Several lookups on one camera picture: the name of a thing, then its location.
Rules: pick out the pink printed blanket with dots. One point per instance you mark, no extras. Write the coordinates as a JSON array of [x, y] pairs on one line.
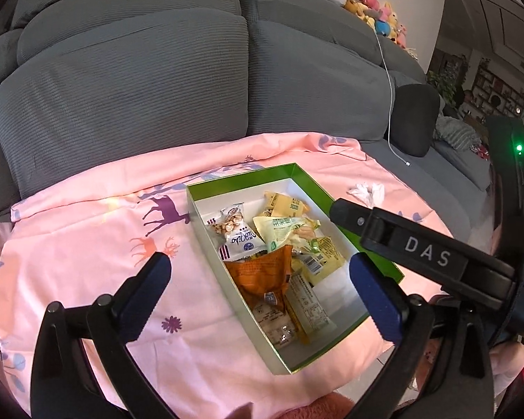
[[84, 236]]

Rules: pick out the crumpled white tissue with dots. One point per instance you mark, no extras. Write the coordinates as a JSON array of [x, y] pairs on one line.
[[370, 195]]

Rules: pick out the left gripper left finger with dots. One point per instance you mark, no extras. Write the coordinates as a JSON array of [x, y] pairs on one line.
[[63, 384]]

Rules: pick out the black round cushion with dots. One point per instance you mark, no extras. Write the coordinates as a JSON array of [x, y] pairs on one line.
[[413, 118]]

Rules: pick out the white red-edged snack packet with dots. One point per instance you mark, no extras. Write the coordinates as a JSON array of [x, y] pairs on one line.
[[277, 326]]

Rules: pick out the plush toys pile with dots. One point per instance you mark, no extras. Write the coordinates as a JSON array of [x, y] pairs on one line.
[[381, 18]]

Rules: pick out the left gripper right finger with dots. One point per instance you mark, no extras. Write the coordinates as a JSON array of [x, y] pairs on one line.
[[460, 383]]

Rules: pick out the yellow barcode snack packet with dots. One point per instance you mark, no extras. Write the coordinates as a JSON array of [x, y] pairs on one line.
[[318, 260]]

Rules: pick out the white blue popcorn snack bag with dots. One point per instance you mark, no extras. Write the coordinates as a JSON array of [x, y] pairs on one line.
[[237, 240]]

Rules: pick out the green holographic cardboard box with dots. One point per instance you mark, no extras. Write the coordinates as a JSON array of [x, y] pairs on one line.
[[336, 293]]

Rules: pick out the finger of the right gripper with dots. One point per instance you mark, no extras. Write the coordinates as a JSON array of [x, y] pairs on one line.
[[458, 268]]

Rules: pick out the person's hand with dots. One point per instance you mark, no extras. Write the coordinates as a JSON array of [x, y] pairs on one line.
[[507, 361]]

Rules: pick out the grey sofa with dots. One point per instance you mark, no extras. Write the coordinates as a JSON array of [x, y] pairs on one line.
[[89, 82]]

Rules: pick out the orange brown snack packet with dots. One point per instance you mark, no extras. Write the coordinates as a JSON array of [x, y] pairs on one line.
[[264, 279]]

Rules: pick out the pale green biscuit snack bag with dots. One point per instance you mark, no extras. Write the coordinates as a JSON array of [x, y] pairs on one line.
[[298, 232]]

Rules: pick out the tan golden snack packet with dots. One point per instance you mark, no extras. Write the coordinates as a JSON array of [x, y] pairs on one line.
[[283, 206]]

